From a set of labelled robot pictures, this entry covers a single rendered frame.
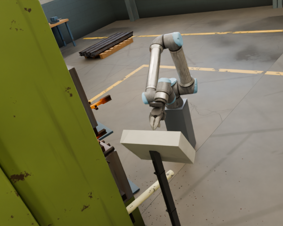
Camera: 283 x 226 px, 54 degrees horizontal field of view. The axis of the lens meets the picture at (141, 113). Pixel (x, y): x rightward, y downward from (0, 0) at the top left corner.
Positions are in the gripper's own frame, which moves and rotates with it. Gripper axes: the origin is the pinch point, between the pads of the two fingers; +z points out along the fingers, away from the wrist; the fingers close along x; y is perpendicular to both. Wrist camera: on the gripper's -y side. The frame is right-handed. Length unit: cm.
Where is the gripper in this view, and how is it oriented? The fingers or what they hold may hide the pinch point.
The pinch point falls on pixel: (153, 128)
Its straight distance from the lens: 172.5
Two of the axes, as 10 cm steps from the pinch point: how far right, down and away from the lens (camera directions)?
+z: -2.1, 8.9, -4.0
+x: -8.8, 0.0, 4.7
